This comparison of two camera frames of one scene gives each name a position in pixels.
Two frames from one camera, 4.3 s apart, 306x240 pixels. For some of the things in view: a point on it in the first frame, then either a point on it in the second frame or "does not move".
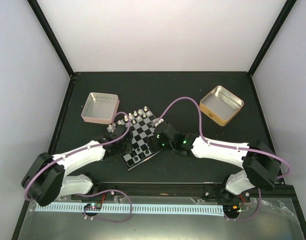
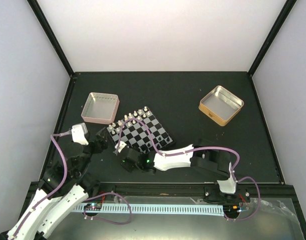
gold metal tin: x=221 y=105 does not move
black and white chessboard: x=140 y=123 does not move
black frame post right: x=285 y=12 does not move
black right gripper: x=154 y=145 → x=128 y=168
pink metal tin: x=100 y=108 does not move
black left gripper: x=128 y=148 → x=98 y=148
